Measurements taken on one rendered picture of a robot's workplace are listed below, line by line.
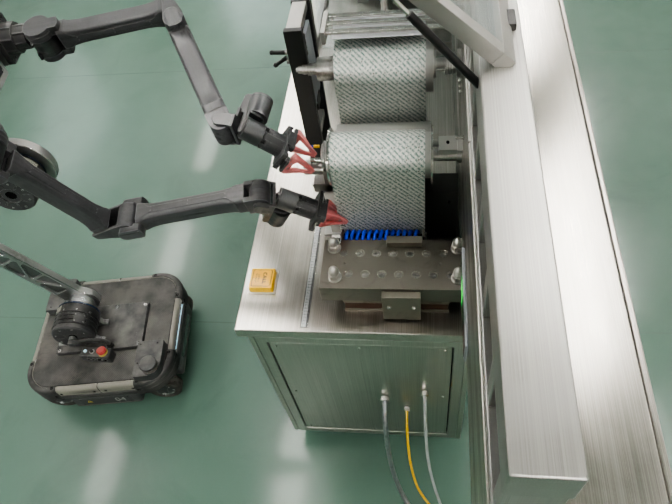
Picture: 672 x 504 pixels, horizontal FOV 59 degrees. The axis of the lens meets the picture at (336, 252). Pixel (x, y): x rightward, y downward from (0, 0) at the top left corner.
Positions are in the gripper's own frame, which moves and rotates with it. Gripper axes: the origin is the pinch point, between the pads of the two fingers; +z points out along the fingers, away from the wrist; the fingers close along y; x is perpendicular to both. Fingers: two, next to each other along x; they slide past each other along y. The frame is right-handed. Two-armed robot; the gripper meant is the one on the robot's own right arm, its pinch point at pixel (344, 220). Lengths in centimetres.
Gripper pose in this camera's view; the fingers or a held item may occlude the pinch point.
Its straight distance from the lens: 162.7
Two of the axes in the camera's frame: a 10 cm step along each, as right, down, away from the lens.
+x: 3.9, -5.1, -7.7
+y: -1.0, 8.1, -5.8
